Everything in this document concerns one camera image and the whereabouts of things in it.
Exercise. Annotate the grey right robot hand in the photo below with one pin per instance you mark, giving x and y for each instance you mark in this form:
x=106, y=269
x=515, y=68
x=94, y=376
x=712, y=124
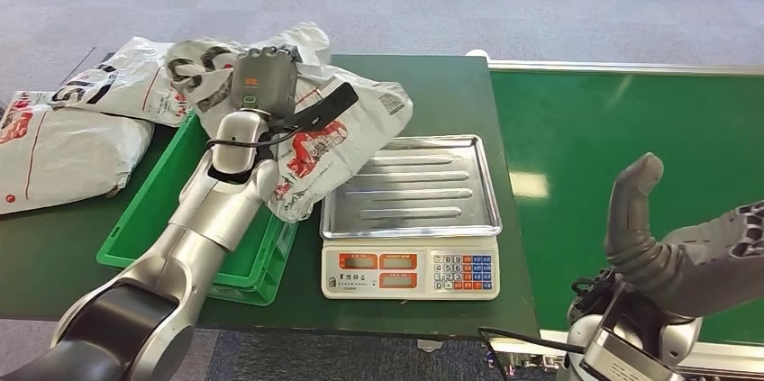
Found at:
x=698, y=271

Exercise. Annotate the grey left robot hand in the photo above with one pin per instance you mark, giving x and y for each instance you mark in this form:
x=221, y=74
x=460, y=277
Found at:
x=265, y=83

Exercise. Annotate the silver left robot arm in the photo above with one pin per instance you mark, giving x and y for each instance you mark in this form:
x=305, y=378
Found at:
x=221, y=205

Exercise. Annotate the flat grey courier bag package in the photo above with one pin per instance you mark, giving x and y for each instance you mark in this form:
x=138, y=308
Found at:
x=119, y=80

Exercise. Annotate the green conveyor belt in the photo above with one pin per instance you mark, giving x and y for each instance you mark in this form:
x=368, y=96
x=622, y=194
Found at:
x=597, y=122

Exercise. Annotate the large grey courier bag package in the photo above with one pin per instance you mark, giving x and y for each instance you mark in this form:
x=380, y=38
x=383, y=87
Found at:
x=65, y=157

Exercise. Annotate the dark green table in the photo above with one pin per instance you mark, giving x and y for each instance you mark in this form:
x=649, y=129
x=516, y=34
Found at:
x=430, y=92

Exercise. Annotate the green plastic crate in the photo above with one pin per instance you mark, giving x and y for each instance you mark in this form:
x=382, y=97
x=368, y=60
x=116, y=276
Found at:
x=143, y=217

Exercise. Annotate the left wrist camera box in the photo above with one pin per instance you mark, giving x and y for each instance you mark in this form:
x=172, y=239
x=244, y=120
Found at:
x=328, y=107

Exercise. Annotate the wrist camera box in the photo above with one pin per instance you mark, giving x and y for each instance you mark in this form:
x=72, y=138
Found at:
x=328, y=107
x=627, y=354

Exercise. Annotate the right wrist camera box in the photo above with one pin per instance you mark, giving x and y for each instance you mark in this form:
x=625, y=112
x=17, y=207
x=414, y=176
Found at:
x=627, y=354

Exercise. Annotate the silver conveyor frame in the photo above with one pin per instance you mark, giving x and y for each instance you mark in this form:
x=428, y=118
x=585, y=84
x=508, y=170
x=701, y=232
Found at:
x=627, y=68

